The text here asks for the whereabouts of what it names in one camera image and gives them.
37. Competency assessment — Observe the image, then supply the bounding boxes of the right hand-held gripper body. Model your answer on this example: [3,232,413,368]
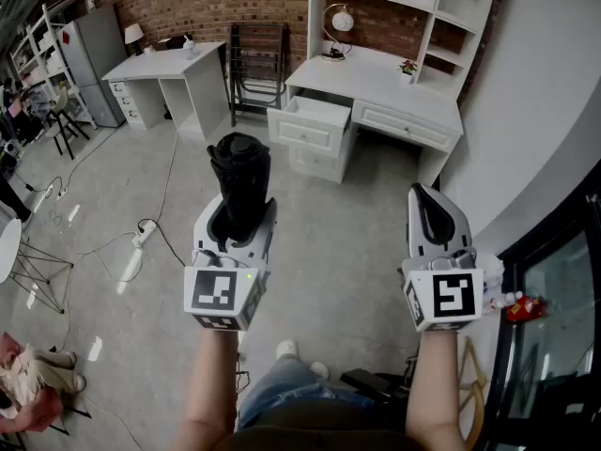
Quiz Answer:
[400,245,485,334]

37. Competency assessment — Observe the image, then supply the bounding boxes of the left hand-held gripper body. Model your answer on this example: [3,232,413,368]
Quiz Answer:
[183,240,278,333]

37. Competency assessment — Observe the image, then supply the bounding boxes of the black umbrella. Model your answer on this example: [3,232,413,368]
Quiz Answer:
[207,132,272,249]

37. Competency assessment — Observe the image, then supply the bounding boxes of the person's left forearm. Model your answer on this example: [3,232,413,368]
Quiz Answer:
[169,329,241,451]

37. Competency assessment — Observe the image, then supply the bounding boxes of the person's right forearm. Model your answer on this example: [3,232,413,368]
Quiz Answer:
[405,329,471,451]

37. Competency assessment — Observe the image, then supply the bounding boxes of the white desk with hutch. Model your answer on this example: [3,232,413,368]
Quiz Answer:
[266,0,501,186]

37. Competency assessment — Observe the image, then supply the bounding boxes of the plain white side desk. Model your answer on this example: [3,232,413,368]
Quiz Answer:
[101,40,231,141]

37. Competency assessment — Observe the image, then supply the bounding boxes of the red snack packet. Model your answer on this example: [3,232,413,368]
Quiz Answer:
[504,296,548,324]

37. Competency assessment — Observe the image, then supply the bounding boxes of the wooden chair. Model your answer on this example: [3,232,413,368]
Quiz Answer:
[457,335,487,443]

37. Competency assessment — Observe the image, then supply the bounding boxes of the black framed glass door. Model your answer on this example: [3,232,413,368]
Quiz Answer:
[483,162,601,451]

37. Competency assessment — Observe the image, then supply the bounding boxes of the black stool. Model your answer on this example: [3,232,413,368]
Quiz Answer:
[340,357,419,406]

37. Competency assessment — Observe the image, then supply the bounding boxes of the person's blue jeans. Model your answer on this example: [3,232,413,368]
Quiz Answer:
[237,357,377,432]

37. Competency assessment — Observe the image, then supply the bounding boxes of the small potted red flower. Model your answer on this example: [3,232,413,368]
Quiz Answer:
[397,58,420,86]

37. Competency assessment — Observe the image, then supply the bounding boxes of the person's dark shirt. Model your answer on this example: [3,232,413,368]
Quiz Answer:
[214,399,424,451]

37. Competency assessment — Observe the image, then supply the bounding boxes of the black folding rack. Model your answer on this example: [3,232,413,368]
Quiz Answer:
[228,22,290,129]

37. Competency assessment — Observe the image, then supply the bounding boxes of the black legged chair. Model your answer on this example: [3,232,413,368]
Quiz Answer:
[44,86,92,162]

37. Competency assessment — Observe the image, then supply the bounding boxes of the black box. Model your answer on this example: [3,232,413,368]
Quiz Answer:
[157,33,194,53]

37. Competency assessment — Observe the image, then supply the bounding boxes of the grey refrigerator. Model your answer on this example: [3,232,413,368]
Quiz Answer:
[59,3,127,129]

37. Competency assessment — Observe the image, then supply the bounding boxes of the small white shade lamp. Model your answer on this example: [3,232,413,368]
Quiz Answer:
[123,23,146,57]

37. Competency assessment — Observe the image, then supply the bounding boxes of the pink clothes pile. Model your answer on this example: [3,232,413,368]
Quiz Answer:
[0,331,88,434]

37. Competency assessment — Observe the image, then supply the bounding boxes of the gold globe table lamp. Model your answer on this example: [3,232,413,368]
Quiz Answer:
[318,3,355,63]

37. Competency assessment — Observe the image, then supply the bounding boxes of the white metal shelf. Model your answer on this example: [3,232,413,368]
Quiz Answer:
[8,2,98,131]

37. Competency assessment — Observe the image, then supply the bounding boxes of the black power cable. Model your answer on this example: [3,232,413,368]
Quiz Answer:
[137,217,188,268]

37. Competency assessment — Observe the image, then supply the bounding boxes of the round white wire-leg table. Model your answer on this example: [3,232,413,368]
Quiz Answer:
[0,217,76,316]

